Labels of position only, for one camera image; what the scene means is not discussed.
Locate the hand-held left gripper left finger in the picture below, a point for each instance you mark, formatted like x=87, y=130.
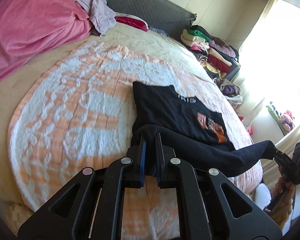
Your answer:
x=142, y=160

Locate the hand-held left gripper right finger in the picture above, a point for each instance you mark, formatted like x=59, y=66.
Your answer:
x=159, y=160

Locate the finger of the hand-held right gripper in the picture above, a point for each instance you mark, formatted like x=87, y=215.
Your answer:
x=277, y=156

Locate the black printed t-shirt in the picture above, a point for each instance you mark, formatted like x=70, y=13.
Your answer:
x=170, y=110

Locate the white bag of clothes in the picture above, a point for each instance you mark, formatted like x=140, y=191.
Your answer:
x=230, y=90

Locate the pile of folded clothes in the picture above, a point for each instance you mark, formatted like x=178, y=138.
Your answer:
x=210, y=52

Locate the person's right hand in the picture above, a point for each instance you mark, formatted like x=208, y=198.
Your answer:
x=280, y=188

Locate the red bag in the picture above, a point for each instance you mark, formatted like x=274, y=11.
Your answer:
x=250, y=130

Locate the green patterned cloth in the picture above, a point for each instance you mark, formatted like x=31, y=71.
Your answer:
x=273, y=112

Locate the orange white bed blanket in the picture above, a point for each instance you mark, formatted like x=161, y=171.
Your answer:
x=77, y=105

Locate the black case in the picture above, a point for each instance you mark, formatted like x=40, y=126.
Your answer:
x=233, y=71

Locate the cream curtain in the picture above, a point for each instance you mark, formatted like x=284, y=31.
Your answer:
x=257, y=55

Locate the dark patterned pillow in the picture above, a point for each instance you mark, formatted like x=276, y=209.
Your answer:
x=158, y=31

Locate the beige fluffy blanket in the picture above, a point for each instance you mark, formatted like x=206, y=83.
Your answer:
x=17, y=213

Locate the red velvet cushion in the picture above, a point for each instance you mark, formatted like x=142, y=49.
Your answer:
x=132, y=22

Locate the lilac garment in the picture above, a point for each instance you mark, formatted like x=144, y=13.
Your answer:
x=100, y=15

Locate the grey quilted headboard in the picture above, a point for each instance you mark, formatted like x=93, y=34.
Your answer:
x=150, y=7

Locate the pink blanket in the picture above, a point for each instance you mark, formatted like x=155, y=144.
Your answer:
x=27, y=25

